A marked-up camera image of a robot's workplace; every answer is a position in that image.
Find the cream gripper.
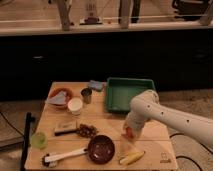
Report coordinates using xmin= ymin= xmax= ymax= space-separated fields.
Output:
xmin=123 ymin=121 xmax=143 ymax=140

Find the red apple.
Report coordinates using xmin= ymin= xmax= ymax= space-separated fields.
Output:
xmin=125 ymin=127 xmax=134 ymax=139

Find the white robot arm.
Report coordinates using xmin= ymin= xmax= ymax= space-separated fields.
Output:
xmin=123 ymin=90 xmax=213 ymax=149

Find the metal cup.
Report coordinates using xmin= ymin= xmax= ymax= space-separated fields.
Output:
xmin=81 ymin=88 xmax=92 ymax=104

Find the white paper cup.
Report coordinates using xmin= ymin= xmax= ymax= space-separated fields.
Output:
xmin=68 ymin=97 xmax=83 ymax=116

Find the green plastic cup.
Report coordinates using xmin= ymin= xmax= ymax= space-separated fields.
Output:
xmin=30 ymin=132 xmax=47 ymax=149

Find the yellow banana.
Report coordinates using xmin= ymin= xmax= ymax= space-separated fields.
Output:
xmin=119 ymin=151 xmax=145 ymax=165

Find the green plastic tray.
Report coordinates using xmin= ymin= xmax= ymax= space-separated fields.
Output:
xmin=105 ymin=77 xmax=155 ymax=113

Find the dark brown bowl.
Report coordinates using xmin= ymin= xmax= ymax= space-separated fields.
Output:
xmin=88 ymin=135 xmax=115 ymax=164

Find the pile of brown nuts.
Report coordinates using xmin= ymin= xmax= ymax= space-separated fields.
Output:
xmin=77 ymin=124 xmax=98 ymax=138

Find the blue sponge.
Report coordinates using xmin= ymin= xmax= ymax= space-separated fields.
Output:
xmin=88 ymin=80 xmax=104 ymax=92

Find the grey folded cloth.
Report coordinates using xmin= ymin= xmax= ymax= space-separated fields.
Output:
xmin=46 ymin=91 xmax=66 ymax=105

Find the black stand left of table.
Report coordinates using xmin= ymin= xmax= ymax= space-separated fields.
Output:
xmin=20 ymin=112 xmax=35 ymax=171

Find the black cable on floor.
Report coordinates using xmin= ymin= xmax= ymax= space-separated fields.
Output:
xmin=169 ymin=132 xmax=213 ymax=171

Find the wooden block with black handle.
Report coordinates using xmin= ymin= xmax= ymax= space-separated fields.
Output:
xmin=54 ymin=121 xmax=77 ymax=136

